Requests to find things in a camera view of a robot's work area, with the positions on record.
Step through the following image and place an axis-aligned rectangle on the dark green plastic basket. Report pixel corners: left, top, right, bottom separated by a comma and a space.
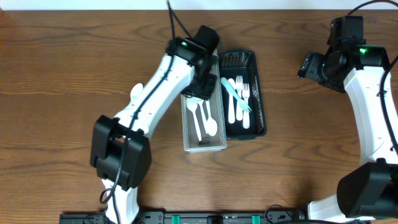
218, 50, 267, 140

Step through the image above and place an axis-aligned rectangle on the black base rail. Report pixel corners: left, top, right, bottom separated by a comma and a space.
58, 206, 308, 224

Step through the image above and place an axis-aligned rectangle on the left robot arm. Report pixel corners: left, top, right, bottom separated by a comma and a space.
90, 36, 220, 223

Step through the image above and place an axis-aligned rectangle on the right black cable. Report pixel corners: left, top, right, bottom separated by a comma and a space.
346, 0, 398, 150

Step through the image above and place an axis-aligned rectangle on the clear plastic basket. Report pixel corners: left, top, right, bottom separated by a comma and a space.
181, 63, 227, 152

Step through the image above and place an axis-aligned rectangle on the white plastic fork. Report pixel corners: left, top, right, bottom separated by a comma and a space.
242, 83, 250, 129
236, 75, 243, 121

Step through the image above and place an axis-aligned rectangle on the pale green plastic fork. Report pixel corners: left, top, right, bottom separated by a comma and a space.
220, 77, 252, 112

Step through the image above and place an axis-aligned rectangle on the left black cable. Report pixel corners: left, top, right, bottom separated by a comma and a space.
99, 0, 195, 224

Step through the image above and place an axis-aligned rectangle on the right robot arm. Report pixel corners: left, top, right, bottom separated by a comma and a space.
298, 45, 397, 223

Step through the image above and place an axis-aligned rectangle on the black cable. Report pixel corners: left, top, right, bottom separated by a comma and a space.
346, 0, 398, 150
99, 0, 195, 224

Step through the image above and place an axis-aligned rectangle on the white plastic spoon bowl down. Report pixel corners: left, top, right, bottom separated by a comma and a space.
205, 100, 218, 136

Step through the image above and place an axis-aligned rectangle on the short white plastic spoon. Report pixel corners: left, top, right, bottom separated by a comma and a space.
228, 78, 235, 124

